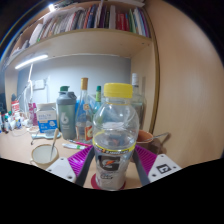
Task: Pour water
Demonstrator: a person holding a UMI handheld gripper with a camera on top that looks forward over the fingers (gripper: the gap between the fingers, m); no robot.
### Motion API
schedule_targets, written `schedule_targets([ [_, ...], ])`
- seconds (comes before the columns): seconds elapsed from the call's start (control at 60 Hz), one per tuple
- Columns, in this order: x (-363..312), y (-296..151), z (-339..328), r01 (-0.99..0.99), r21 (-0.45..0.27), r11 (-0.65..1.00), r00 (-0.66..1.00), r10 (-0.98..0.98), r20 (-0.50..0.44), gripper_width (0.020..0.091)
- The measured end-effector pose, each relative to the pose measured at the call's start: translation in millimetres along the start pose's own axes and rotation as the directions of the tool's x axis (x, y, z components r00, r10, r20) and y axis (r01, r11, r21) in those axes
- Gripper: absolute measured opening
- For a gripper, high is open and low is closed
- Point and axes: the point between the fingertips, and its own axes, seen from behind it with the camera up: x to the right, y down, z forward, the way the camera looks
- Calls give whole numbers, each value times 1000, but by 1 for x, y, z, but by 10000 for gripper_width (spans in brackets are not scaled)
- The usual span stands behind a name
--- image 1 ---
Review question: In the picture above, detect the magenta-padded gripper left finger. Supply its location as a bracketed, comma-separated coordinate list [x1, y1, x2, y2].
[45, 144, 96, 188]

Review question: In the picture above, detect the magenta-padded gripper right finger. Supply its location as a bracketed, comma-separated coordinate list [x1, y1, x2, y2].
[132, 143, 183, 187]

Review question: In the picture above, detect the clear yellow-capped drink bottle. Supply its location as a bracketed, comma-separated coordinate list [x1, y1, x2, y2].
[92, 82, 140, 192]

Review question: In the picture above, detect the white and green marker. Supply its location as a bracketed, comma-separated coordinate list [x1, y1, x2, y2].
[61, 142, 88, 151]

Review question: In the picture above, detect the brown mug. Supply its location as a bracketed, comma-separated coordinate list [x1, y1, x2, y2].
[134, 129, 170, 155]

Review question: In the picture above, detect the pink pen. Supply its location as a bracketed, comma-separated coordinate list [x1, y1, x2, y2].
[68, 139, 93, 148]

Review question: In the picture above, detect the flat round red coaster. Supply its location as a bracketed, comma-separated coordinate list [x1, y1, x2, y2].
[90, 171, 128, 191]

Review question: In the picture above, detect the cream cup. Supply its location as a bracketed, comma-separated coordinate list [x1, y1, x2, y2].
[30, 143, 60, 167]

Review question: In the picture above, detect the light blue case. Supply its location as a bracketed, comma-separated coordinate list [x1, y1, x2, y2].
[30, 131, 63, 141]

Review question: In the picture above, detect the clear gold-capped glass bottle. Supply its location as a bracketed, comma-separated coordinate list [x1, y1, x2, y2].
[74, 77, 95, 144]

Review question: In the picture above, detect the grey shaker bottle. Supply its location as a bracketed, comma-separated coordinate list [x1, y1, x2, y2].
[55, 90, 78, 141]

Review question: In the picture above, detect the blue and white carton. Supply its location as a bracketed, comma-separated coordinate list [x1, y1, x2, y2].
[35, 103, 58, 134]

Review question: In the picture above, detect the clear white-capped glass bottle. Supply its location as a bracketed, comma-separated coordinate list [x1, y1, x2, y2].
[129, 72, 148, 132]

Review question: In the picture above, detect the pink packet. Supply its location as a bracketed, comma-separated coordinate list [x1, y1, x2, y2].
[28, 102, 39, 127]

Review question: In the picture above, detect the teal green-capped bottle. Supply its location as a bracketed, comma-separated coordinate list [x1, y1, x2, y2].
[93, 85, 103, 115]

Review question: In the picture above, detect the red and white container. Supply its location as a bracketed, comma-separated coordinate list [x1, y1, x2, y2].
[11, 99, 21, 116]

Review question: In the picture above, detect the white desk lamp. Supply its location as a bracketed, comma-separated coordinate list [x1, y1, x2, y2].
[14, 54, 50, 113]

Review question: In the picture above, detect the wooden shelf unit with books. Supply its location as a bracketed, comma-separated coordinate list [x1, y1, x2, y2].
[4, 0, 158, 135]

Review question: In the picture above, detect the wooden-handled spoon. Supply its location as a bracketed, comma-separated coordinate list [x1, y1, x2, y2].
[49, 128, 61, 162]

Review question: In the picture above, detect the white wall power outlet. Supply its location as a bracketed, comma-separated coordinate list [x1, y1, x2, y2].
[33, 79, 46, 91]

